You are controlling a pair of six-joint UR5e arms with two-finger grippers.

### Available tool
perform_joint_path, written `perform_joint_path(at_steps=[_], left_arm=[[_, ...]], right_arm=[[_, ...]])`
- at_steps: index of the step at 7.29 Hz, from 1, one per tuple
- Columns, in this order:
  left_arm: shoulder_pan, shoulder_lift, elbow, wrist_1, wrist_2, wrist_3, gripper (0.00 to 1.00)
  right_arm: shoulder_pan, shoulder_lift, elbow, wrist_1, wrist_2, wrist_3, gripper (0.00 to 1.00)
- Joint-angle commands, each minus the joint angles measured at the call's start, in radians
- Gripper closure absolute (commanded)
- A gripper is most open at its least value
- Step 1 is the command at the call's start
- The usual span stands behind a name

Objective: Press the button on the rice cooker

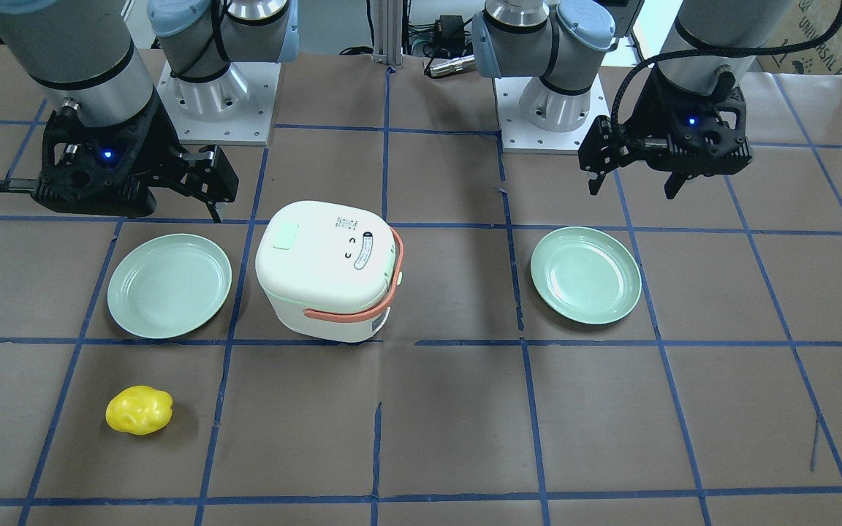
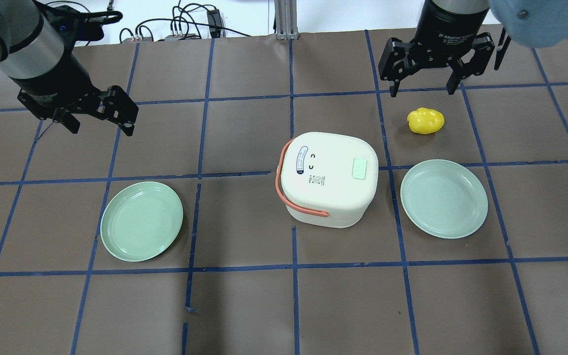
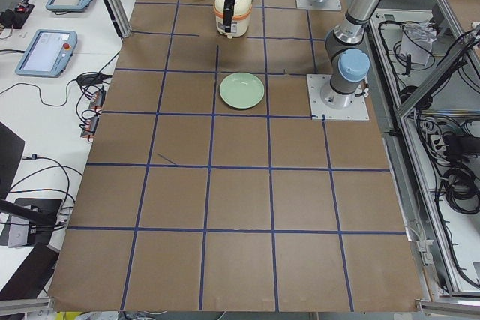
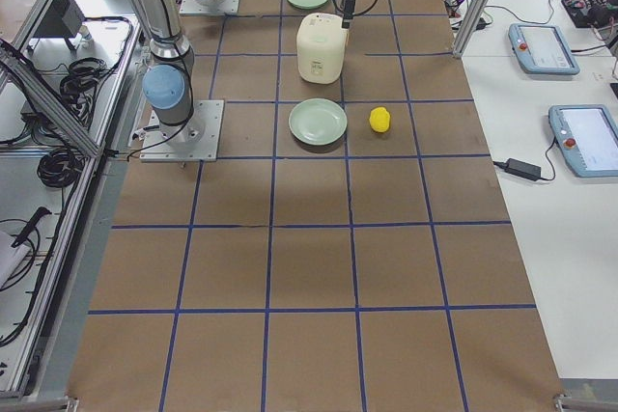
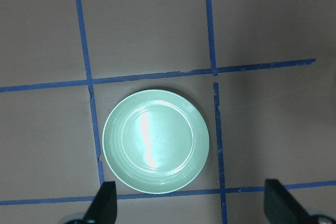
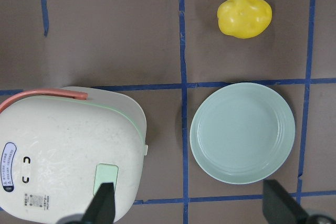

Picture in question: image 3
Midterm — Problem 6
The white rice cooker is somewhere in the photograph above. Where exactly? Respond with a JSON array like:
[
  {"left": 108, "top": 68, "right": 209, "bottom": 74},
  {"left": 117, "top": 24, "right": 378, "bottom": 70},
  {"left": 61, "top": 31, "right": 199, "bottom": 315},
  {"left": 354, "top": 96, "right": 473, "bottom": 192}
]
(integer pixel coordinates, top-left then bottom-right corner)
[{"left": 214, "top": 0, "right": 253, "bottom": 38}]

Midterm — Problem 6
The green plate near arm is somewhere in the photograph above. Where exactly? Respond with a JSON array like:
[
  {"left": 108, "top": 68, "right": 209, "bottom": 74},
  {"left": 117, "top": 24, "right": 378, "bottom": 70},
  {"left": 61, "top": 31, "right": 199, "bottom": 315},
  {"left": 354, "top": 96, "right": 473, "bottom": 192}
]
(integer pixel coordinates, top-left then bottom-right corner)
[{"left": 220, "top": 73, "right": 265, "bottom": 109}]

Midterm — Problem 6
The lower teach pendant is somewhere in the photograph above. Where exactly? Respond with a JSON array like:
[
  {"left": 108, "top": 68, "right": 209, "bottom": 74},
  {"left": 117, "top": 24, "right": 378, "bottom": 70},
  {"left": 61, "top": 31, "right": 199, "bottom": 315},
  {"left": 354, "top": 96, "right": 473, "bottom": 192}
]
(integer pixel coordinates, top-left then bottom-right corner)
[{"left": 15, "top": 29, "right": 78, "bottom": 78}]

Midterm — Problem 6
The white paper bag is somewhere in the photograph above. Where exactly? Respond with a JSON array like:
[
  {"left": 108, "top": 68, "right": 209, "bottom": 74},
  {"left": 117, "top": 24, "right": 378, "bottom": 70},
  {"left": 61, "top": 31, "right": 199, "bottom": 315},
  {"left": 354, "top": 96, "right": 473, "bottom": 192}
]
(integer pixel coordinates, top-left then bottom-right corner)
[{"left": 399, "top": 22, "right": 437, "bottom": 66}]

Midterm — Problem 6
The black camera stand base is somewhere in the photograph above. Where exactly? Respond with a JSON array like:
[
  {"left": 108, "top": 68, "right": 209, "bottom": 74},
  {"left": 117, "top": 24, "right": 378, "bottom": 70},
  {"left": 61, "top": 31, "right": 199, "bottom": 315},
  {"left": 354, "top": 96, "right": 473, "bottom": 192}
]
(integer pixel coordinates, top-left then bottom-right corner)
[{"left": 1, "top": 198, "right": 62, "bottom": 248}]

